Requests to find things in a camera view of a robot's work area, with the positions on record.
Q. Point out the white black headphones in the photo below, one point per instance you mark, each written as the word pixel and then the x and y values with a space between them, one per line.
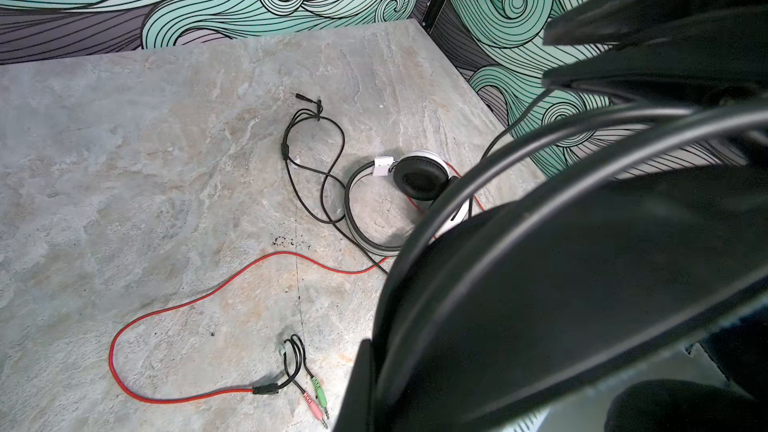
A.
pixel 419 175

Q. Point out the black blue gaming headset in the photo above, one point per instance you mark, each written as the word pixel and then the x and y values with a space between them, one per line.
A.
pixel 611 242

